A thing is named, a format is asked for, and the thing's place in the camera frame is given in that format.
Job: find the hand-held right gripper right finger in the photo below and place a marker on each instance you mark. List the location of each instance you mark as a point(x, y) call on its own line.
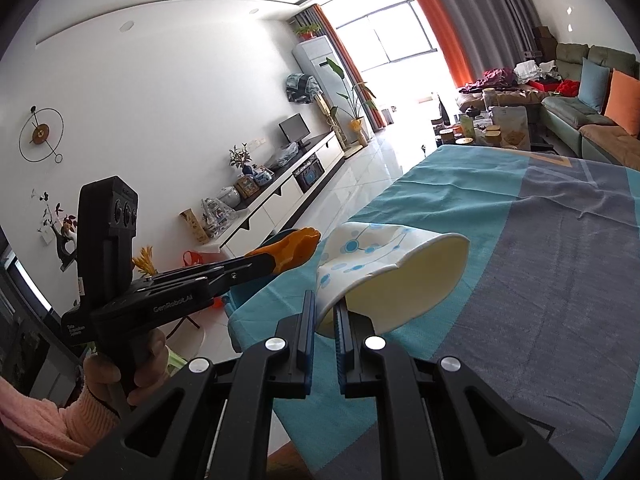
point(342, 350)

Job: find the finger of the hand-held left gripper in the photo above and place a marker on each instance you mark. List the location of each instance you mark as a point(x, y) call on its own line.
point(240, 280)
point(200, 271)

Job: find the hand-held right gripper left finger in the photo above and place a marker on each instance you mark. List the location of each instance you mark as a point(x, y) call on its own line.
point(306, 340)

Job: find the large orange peel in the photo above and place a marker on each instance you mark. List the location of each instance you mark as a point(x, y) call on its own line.
point(295, 247)

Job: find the person's left forearm pink sleeve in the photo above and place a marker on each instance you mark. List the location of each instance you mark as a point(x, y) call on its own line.
point(50, 420)

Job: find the person's left hand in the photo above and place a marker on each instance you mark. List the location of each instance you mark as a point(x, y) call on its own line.
point(150, 365)

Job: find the yellow dried flowers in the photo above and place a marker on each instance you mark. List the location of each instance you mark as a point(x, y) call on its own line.
point(145, 257)

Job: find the tan printed box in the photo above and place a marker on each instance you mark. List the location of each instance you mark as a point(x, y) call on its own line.
point(194, 225)

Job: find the clear glassware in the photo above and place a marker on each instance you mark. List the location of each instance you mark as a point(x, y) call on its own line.
point(217, 215)

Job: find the white ceramic jar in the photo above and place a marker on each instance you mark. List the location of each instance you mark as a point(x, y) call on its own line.
point(229, 197)

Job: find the framed picture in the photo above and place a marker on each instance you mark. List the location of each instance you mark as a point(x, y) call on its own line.
point(247, 187)

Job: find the white black TV cabinet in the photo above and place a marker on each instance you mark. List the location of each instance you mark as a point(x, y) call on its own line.
point(280, 195)

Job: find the small plant in blue vase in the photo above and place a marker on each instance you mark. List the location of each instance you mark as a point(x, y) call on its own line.
point(241, 157)

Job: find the clear plastic bag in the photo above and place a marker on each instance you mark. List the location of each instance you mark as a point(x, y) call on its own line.
point(282, 155)

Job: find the black monitor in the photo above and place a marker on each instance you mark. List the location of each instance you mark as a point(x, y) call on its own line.
point(294, 127)

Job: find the tall plant yellow pot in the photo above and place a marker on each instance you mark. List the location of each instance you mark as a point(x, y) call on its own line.
point(356, 125)

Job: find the cloth covered standing fan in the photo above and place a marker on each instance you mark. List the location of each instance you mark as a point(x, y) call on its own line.
point(302, 87)

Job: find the white standing air conditioner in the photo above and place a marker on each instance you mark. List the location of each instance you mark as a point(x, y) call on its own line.
point(320, 60)

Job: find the narrow orange grey curtain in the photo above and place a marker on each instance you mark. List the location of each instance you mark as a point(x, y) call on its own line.
point(345, 60)

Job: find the small potted plant red pot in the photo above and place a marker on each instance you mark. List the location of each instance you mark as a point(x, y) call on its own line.
point(306, 31)

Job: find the coffee table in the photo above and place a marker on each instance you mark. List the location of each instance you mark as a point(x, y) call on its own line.
point(542, 146)

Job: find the window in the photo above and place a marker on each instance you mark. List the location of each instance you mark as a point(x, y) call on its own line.
point(390, 35)

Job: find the maroon clothes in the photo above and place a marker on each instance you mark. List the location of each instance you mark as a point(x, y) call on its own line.
point(492, 77)

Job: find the white clothes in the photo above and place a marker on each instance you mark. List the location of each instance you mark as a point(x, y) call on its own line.
point(532, 69)

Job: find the brown seat mat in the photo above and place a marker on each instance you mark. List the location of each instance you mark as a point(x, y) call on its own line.
point(610, 140)

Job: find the red cloth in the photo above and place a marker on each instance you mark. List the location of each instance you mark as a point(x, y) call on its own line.
point(570, 87)

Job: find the wide orange grey curtain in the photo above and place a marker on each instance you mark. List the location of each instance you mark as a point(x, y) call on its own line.
point(480, 10)

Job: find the small blue cushion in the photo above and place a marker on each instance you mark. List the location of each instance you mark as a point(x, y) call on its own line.
point(594, 85)

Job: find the brown cardboard boxes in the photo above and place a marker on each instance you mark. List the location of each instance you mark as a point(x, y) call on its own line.
point(545, 40)

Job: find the green sofa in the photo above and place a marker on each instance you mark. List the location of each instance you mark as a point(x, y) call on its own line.
point(570, 55)

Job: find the small orange cushion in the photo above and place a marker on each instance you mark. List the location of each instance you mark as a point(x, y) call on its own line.
point(625, 102)

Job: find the wall plant decoration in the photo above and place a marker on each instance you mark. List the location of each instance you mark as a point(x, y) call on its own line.
point(67, 222)

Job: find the round wall clock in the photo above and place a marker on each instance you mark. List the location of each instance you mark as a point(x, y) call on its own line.
point(39, 132)

